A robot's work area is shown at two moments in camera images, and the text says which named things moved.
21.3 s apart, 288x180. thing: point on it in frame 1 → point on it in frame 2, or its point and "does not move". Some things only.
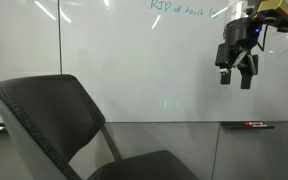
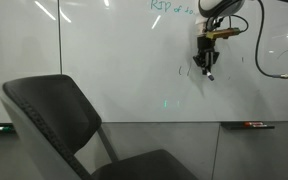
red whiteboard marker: (252, 123) does not move
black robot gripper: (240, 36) → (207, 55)
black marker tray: (246, 125) does not move
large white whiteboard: (155, 60) does not move
